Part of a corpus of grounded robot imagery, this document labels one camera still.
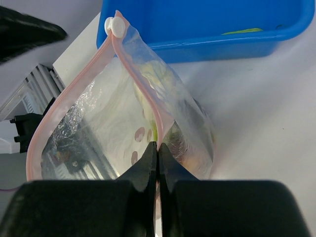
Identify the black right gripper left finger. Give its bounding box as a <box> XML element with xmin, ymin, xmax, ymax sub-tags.
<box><xmin>0</xmin><ymin>142</ymin><xmax>158</xmax><ymax>237</ymax></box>

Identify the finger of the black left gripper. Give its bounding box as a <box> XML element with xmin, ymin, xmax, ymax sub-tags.
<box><xmin>0</xmin><ymin>6</ymin><xmax>68</xmax><ymax>64</ymax></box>

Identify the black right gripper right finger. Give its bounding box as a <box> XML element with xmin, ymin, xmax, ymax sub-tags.
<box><xmin>158</xmin><ymin>144</ymin><xmax>310</xmax><ymax>237</ymax></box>

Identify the clear pink-dotted zip bag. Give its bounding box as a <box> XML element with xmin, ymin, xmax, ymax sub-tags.
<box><xmin>26</xmin><ymin>11</ymin><xmax>215</xmax><ymax>181</ymax></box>

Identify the white green leek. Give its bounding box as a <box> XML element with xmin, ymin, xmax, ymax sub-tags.
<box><xmin>133</xmin><ymin>60</ymin><xmax>174</xmax><ymax>144</ymax></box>

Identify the white zip bag slider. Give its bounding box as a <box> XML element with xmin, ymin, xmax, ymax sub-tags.
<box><xmin>104</xmin><ymin>16</ymin><xmax>126</xmax><ymax>39</ymax></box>

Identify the blue plastic bin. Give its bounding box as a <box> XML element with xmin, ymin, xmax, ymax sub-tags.
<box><xmin>96</xmin><ymin>0</ymin><xmax>316</xmax><ymax>63</ymax></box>

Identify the green bean pod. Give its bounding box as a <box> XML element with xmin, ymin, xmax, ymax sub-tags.
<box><xmin>222</xmin><ymin>28</ymin><xmax>263</xmax><ymax>35</ymax></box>

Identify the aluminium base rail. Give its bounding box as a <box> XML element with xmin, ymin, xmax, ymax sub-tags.
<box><xmin>0</xmin><ymin>64</ymin><xmax>65</xmax><ymax>121</ymax></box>

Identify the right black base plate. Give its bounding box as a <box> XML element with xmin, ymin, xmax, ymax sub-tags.
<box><xmin>10</xmin><ymin>97</ymin><xmax>56</xmax><ymax>153</ymax></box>

